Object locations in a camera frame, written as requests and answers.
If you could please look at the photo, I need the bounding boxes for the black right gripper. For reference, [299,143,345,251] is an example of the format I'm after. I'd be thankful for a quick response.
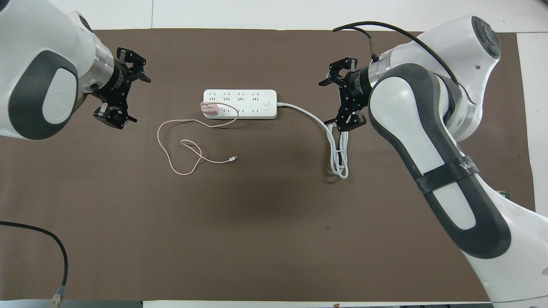
[319,57,374,131]

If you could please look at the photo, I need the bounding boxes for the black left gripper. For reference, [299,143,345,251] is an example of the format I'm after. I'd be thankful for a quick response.
[92,48,151,129]

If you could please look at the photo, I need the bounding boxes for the white power strip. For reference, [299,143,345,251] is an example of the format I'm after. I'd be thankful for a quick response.
[203,89,278,120]

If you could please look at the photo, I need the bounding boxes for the pink charging cable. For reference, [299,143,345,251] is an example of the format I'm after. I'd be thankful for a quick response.
[157,102,239,175]

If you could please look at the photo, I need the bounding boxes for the brown table mat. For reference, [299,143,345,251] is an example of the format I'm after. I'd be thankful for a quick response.
[0,28,536,302]

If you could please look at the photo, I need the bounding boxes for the white power cord with plug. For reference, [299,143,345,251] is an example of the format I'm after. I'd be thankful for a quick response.
[276,102,349,179]

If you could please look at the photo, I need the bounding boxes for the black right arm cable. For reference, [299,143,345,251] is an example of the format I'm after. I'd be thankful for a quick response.
[333,21,476,103]

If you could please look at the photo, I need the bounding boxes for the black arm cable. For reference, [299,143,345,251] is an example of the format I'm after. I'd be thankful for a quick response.
[333,21,476,103]
[0,221,69,308]

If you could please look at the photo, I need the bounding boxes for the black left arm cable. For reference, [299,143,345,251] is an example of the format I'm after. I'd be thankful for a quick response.
[0,221,69,308]

